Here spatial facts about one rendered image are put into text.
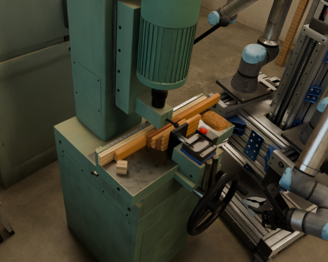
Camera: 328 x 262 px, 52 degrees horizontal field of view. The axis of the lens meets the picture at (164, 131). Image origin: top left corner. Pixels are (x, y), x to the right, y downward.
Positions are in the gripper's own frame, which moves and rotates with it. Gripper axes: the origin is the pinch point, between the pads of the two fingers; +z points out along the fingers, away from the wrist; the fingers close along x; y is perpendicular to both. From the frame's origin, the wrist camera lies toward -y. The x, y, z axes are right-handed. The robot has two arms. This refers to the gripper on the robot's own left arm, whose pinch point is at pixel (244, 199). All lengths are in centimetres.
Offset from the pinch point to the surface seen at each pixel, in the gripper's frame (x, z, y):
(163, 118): -13.3, 18.6, -38.7
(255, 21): 315, 187, -26
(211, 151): -8.0, 3.9, -24.6
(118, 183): -37.1, 22.8, -23.8
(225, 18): 2, -6, -68
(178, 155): -14.1, 14.5, -24.6
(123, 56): -18, 24, -64
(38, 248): -54, 109, 30
